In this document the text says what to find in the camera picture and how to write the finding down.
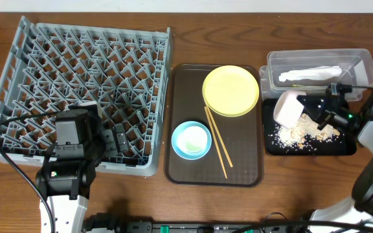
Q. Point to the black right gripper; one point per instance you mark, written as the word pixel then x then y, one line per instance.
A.
pixel 320 103

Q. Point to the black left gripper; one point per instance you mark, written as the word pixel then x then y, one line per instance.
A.
pixel 116 139

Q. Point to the white pinkish bowl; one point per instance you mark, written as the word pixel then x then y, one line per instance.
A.
pixel 288 109

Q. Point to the white napkin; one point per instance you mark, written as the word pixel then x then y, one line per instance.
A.
pixel 317 74

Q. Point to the rice and scraps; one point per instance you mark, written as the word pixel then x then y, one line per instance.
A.
pixel 303 135

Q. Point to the light blue bowl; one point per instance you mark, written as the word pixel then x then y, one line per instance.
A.
pixel 194 156

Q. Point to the patterned wooden chopstick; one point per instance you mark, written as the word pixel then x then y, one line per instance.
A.
pixel 217 148

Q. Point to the plain wooden chopstick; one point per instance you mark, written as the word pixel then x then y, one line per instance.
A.
pixel 220 139

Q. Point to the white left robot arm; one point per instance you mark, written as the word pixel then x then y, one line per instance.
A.
pixel 82 143

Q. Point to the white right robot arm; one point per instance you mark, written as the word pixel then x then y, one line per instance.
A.
pixel 362 191

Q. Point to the clear plastic waste bin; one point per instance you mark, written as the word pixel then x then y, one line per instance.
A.
pixel 356 64

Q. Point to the black waste tray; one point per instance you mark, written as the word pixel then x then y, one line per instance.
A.
pixel 343 144

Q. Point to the grey plastic dishwasher rack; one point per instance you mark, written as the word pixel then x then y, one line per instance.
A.
pixel 52 66

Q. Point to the dark brown serving tray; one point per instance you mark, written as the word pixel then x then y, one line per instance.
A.
pixel 236 155

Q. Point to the yellow round plate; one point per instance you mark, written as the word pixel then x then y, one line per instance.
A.
pixel 230 91

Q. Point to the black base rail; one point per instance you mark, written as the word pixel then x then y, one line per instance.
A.
pixel 105 222

